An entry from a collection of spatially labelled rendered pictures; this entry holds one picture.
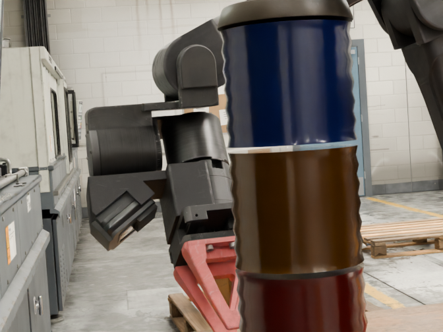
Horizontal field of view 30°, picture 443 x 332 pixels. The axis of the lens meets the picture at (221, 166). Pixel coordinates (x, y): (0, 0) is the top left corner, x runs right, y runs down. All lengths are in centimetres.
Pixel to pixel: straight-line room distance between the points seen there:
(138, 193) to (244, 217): 50
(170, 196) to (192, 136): 6
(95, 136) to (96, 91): 1049
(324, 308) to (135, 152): 52
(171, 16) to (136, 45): 62
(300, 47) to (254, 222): 5
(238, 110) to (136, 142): 52
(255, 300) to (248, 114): 5
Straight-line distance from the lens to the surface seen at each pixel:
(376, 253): 674
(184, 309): 464
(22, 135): 506
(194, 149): 74
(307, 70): 23
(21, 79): 507
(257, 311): 24
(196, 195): 72
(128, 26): 1131
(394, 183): 1198
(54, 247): 518
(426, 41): 83
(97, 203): 72
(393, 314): 111
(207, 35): 76
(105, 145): 74
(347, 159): 23
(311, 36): 23
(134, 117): 75
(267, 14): 23
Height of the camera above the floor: 116
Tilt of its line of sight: 3 degrees down
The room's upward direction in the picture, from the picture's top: 4 degrees counter-clockwise
